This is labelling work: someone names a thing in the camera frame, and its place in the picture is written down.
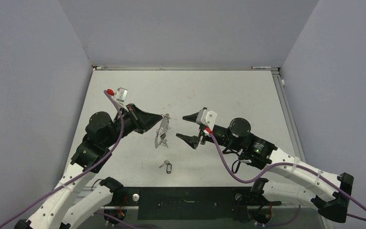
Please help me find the purple cable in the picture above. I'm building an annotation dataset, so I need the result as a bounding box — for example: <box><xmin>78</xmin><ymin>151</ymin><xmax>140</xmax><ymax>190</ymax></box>
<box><xmin>0</xmin><ymin>90</ymin><xmax>158</xmax><ymax>229</ymax></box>
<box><xmin>204</xmin><ymin>128</ymin><xmax>366</xmax><ymax>224</ymax></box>

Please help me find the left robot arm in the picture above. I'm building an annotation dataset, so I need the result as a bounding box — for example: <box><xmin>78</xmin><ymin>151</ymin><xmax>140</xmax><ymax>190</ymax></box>
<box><xmin>15</xmin><ymin>104</ymin><xmax>163</xmax><ymax>229</ymax></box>

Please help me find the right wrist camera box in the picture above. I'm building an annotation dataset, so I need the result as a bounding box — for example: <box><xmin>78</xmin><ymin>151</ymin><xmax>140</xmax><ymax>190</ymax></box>
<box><xmin>195</xmin><ymin>108</ymin><xmax>217</xmax><ymax>130</ymax></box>

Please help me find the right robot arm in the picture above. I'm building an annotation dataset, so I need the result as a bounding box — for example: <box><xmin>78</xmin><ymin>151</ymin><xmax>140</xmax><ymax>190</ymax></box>
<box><xmin>176</xmin><ymin>108</ymin><xmax>354</xmax><ymax>223</ymax></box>

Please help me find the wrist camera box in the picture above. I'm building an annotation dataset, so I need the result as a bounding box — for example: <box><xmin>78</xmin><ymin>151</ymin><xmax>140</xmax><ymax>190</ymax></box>
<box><xmin>115</xmin><ymin>87</ymin><xmax>128</xmax><ymax>103</ymax></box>
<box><xmin>195</xmin><ymin>108</ymin><xmax>217</xmax><ymax>130</ymax></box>

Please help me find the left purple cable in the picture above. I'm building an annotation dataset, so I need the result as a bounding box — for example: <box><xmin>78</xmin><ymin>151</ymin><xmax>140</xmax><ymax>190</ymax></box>
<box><xmin>0</xmin><ymin>90</ymin><xmax>158</xmax><ymax>229</ymax></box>

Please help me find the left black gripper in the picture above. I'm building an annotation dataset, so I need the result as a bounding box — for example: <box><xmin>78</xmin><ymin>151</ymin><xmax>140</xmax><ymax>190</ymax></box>
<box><xmin>103</xmin><ymin>103</ymin><xmax>163</xmax><ymax>147</ymax></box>

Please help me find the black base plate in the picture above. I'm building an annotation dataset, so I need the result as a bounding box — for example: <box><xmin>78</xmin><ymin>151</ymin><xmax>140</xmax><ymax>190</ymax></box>
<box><xmin>103</xmin><ymin>187</ymin><xmax>282</xmax><ymax>221</ymax></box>

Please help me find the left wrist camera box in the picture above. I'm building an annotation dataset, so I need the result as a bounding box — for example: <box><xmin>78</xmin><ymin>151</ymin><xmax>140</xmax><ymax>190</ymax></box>
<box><xmin>115</xmin><ymin>87</ymin><xmax>128</xmax><ymax>103</ymax></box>

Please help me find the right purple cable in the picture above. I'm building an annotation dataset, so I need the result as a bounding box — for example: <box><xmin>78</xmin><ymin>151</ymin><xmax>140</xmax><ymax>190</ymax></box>
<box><xmin>204</xmin><ymin>128</ymin><xmax>366</xmax><ymax>224</ymax></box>

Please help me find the red white marker pen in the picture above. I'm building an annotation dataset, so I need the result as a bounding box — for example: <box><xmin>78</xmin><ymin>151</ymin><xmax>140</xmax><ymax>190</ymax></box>
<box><xmin>251</xmin><ymin>66</ymin><xmax>272</xmax><ymax>70</ymax></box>

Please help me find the key with grey tag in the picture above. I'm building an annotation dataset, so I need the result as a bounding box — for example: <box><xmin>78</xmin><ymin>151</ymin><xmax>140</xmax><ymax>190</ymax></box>
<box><xmin>159</xmin><ymin>160</ymin><xmax>173</xmax><ymax>174</ymax></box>

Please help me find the aluminium frame rail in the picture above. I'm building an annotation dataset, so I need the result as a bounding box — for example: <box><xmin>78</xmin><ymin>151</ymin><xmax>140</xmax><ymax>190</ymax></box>
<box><xmin>271</xmin><ymin>68</ymin><xmax>306</xmax><ymax>162</ymax></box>

